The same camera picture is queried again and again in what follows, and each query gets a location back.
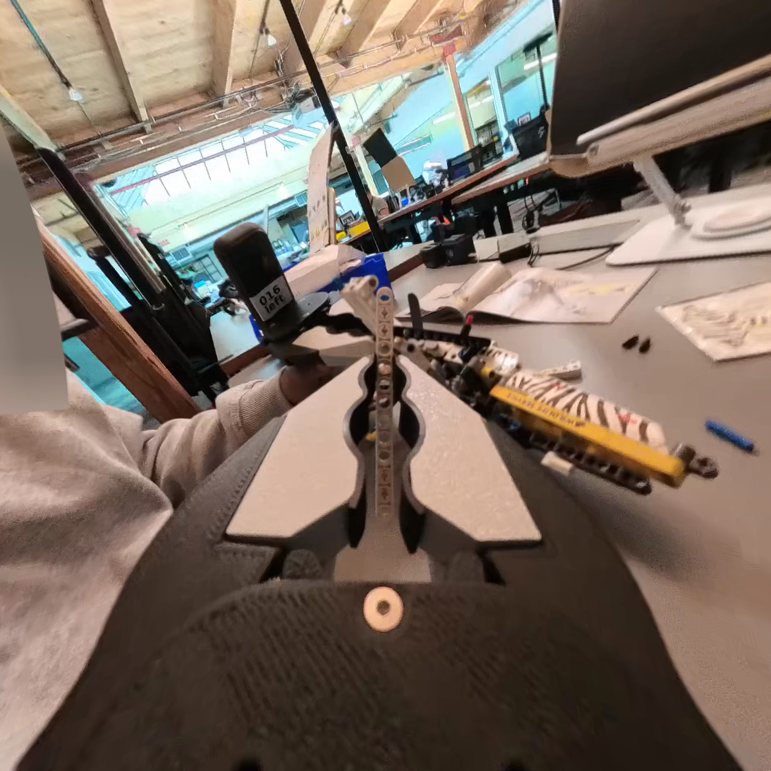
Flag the black laptop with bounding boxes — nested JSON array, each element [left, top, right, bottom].
[[548, 0, 771, 179]]

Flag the person's left hand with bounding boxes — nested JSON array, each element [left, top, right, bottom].
[[279, 361, 339, 407]]

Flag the white poster board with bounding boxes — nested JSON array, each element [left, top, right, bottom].
[[306, 126, 339, 254]]

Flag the zebra striped lego helicopter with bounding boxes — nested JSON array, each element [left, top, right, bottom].
[[398, 294, 718, 495]]

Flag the zebra sticker sheet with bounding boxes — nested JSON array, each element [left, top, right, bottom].
[[657, 282, 771, 362]]

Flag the long white lego beam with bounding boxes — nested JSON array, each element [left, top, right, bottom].
[[372, 288, 398, 519]]

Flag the silver laptop stand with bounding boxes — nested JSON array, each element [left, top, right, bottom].
[[605, 153, 771, 266]]

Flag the open instruction booklet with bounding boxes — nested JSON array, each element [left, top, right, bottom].
[[416, 262, 657, 323]]

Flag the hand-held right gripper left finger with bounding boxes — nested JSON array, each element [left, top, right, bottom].
[[224, 355, 375, 550]]

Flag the white paper bags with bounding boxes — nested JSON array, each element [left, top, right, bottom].
[[283, 244, 366, 290]]

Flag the person's left forearm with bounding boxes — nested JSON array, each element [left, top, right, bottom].
[[139, 369, 293, 507]]

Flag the black box device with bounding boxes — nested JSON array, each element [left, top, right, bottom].
[[420, 234, 477, 269]]

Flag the black metal rack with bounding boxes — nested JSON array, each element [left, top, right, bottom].
[[90, 232, 230, 404]]

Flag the blue plastic bin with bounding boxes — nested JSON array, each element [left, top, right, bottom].
[[250, 252, 392, 338]]

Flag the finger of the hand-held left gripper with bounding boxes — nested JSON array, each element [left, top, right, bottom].
[[291, 313, 375, 369]]

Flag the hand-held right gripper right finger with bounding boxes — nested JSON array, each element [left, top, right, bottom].
[[398, 355, 543, 552]]

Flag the black pole with round disc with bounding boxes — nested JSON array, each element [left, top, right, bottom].
[[280, 0, 386, 253], [530, 33, 558, 112]]

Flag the black cable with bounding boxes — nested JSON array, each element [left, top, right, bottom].
[[526, 244, 615, 269]]

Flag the white lego skid assembly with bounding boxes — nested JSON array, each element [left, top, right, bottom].
[[340, 276, 380, 332]]

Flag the blue lego pin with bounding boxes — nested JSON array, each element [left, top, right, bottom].
[[705, 420, 755, 453]]

